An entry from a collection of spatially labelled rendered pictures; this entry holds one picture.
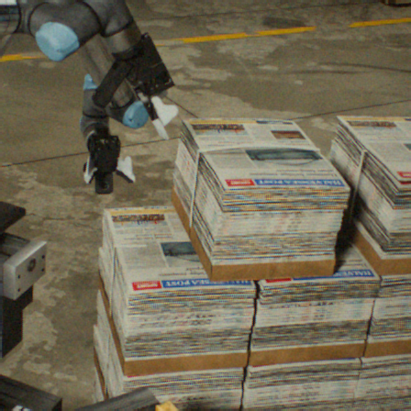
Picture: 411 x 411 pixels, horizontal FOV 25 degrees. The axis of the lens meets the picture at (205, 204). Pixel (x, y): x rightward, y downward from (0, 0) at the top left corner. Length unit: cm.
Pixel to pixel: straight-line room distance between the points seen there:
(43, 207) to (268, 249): 213
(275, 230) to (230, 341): 28
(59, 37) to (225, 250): 57
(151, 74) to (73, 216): 211
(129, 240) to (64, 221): 179
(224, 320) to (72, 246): 176
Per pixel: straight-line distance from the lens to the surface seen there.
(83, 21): 180
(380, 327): 221
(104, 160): 238
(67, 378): 303
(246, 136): 214
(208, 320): 202
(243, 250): 197
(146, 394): 171
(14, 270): 211
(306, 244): 201
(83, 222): 390
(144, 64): 190
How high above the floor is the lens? 188
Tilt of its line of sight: 27 degrees down
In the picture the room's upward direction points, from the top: 7 degrees clockwise
